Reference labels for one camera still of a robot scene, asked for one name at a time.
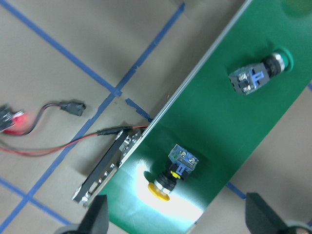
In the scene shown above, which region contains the green conveyor belt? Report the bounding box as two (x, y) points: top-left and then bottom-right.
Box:
(102, 0), (312, 234)

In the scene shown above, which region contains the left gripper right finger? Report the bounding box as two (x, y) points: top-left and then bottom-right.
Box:
(245, 193), (312, 234)

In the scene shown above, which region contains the red black wire with board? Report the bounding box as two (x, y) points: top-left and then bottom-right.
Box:
(0, 100), (149, 156)

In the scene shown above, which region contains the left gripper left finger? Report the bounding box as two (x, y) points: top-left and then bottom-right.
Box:
(56, 195), (109, 234)

